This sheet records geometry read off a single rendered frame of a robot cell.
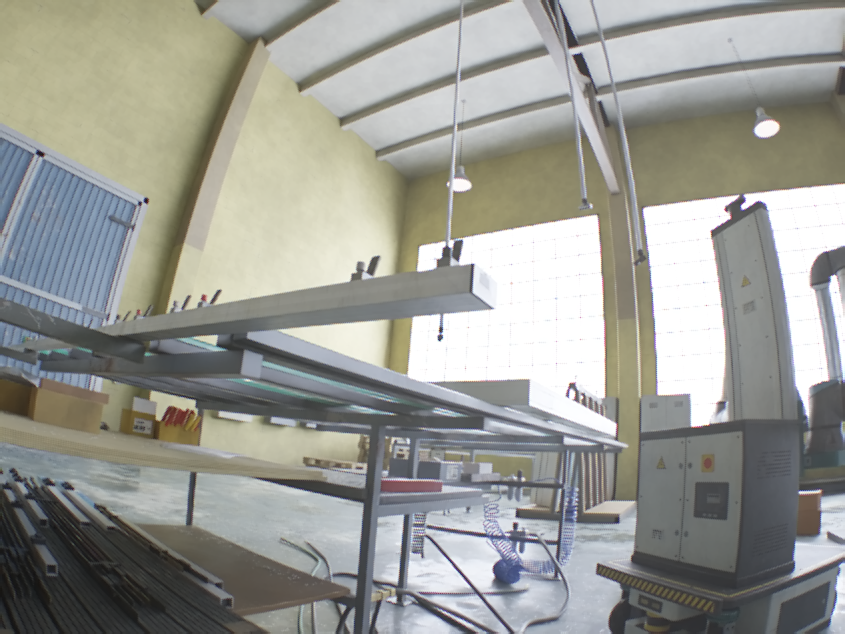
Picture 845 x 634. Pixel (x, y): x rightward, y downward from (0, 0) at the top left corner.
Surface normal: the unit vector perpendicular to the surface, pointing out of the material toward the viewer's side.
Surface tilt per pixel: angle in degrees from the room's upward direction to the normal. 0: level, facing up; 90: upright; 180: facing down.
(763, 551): 90
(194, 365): 90
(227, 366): 90
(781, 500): 90
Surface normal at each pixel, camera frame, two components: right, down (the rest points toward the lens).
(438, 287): -0.53, -0.29
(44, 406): 0.83, -0.10
